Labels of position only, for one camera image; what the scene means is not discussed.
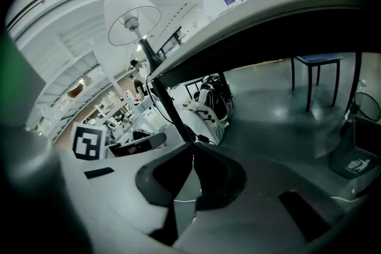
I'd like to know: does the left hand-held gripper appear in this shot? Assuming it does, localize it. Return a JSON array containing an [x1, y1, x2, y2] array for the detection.
[[71, 123, 167, 161]]

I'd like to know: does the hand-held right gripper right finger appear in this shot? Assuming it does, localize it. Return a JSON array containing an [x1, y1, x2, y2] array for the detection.
[[175, 142, 343, 254]]

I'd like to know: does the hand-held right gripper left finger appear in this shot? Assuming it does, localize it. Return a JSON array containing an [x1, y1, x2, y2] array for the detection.
[[59, 142, 194, 254]]

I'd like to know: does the black lamp cord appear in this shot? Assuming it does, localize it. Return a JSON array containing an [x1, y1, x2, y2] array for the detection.
[[146, 74, 211, 145]]

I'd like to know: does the lit table lamp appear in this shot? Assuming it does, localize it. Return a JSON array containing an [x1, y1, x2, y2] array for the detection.
[[103, 0, 164, 76]]

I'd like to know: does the white shelf rack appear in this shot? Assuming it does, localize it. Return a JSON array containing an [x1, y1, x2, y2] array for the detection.
[[32, 47, 158, 143]]

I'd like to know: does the grey trash bin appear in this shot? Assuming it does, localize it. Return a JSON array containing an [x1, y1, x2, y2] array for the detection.
[[328, 115, 381, 180]]

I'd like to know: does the grey marble table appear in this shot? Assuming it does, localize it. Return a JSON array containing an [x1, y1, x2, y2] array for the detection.
[[146, 0, 381, 145]]

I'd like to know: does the black floor fan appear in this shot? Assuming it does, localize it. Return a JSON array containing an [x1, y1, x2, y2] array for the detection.
[[345, 91, 381, 128]]

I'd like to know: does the dark blue chair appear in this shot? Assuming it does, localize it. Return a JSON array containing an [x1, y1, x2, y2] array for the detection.
[[290, 53, 344, 113]]

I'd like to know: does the white backpack with black straps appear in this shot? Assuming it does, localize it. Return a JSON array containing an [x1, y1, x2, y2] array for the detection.
[[183, 75, 235, 145]]

